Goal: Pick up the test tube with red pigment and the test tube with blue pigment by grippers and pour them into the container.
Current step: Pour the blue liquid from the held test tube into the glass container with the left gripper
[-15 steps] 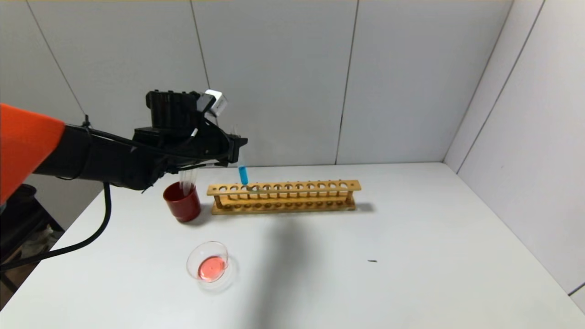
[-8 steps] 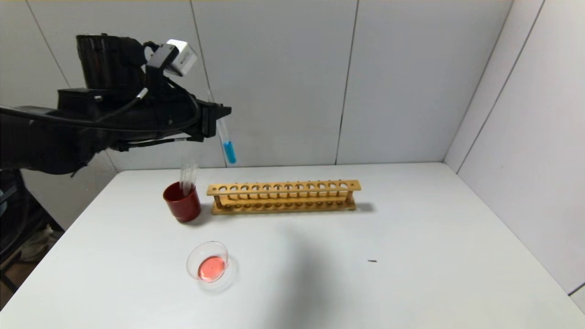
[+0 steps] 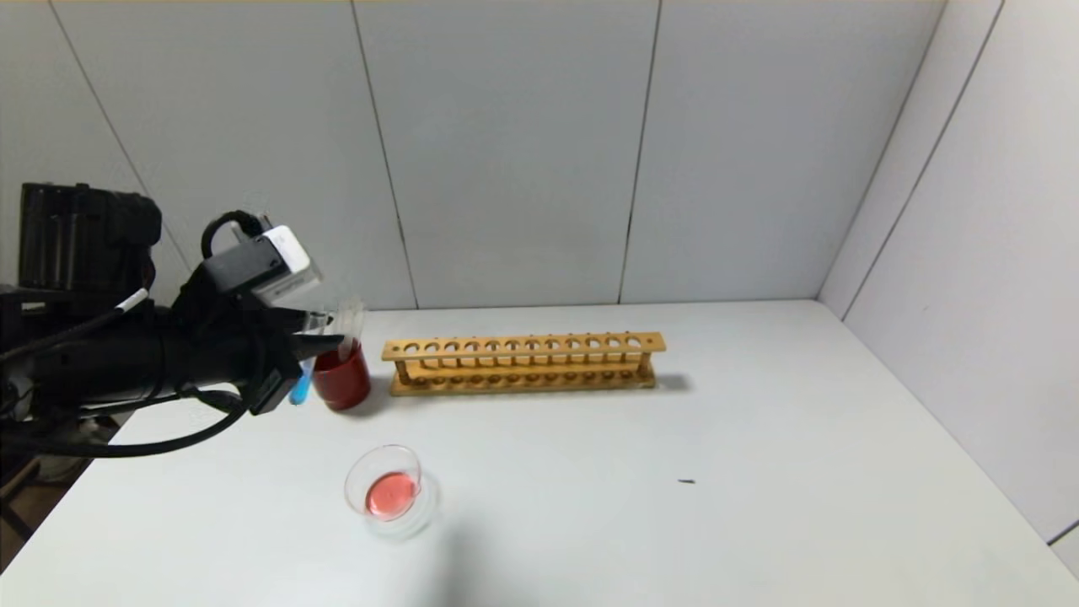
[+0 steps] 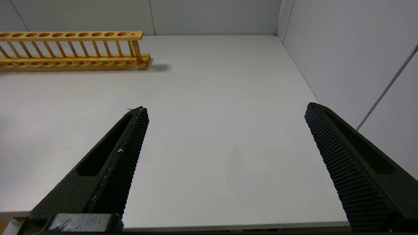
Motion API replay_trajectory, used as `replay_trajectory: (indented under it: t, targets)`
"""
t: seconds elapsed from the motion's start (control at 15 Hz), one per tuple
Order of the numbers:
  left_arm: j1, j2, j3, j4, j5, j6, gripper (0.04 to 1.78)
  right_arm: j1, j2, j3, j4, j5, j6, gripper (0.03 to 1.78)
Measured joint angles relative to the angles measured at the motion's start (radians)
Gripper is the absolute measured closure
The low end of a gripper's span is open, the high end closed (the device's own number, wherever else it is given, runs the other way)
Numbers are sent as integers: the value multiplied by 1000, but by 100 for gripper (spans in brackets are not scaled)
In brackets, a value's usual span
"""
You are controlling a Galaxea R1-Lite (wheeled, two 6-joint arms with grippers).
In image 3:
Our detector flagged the thin black camera cable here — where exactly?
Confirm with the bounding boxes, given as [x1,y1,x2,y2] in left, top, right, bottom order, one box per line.
[201,211,266,258]

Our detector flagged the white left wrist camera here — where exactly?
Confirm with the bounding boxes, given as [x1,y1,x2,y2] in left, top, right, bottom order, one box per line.
[202,223,324,307]

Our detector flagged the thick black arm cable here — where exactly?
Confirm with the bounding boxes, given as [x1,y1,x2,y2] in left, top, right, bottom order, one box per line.
[0,384,254,460]

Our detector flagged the blue pigment glass test tube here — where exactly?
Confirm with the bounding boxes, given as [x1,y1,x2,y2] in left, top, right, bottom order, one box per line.
[289,310,338,407]

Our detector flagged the clear glass dish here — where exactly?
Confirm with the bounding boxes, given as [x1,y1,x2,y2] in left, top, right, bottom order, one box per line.
[344,444,441,539]

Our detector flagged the pale shoes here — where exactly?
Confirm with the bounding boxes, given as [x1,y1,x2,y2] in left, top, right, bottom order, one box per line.
[37,417,109,484]

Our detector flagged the dark red cup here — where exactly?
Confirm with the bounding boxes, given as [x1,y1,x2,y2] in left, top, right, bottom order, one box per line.
[310,337,373,412]

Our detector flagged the dark background furniture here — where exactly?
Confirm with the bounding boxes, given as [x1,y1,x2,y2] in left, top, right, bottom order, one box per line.
[0,455,89,553]

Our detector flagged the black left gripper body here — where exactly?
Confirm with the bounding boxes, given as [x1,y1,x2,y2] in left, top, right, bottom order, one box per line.
[161,305,305,416]

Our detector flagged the wooden test tube rack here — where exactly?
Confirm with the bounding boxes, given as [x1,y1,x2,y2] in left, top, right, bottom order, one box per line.
[382,332,667,396]

